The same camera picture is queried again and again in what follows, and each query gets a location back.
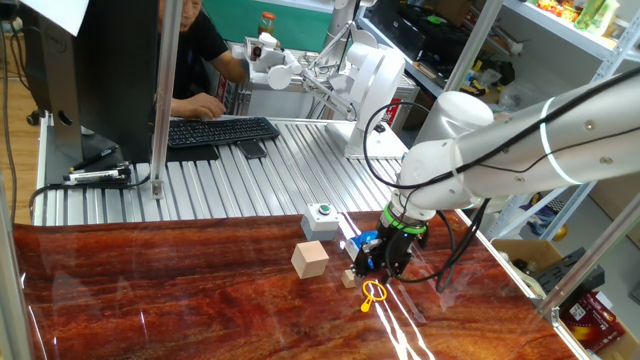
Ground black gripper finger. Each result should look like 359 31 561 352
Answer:
352 238 384 279
380 254 409 285

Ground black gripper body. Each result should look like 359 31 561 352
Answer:
372 219 429 274

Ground person's left forearm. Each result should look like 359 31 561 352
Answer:
209 49 249 85

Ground person's right forearm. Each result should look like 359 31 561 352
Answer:
170 97 199 119

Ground person's right hand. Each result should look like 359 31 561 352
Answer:
187 92 227 120

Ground blue tissue pack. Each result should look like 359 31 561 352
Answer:
344 229 381 261

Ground large wooden cube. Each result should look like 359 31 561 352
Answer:
290 240 331 280

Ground white box with green button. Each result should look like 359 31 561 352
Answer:
300 202 341 243

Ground cardboard box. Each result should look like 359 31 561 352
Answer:
492 238 564 274

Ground black smartphone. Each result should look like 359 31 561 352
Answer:
235 139 269 160

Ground wood grain table mat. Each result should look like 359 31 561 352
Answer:
12 207 581 360

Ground black plastic part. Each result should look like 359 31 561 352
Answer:
529 247 606 296

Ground white haptic control device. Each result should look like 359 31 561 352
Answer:
232 22 409 162

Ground silver metal case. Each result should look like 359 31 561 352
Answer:
219 64 421 126

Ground black keyboard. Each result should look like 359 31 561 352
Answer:
167 116 281 150

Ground red package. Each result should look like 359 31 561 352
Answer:
559 292 626 354

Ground glass jar with red lid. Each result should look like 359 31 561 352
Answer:
258 11 277 37

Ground white shelf rack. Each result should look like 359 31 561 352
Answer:
444 0 640 241

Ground person in black shirt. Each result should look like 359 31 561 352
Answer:
158 0 231 101

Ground white marker pen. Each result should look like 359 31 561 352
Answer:
62 167 132 184

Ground black pen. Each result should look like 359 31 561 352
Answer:
69 144 120 173

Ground black computer monitor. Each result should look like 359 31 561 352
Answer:
17 0 221 171

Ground white paper sheet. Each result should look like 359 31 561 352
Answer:
19 0 91 37

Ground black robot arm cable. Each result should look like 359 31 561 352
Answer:
362 67 640 294

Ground aluminium frame post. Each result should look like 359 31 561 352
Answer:
149 0 184 199
537 194 640 319
0 184 34 360

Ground black table cable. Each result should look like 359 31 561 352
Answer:
28 172 152 224

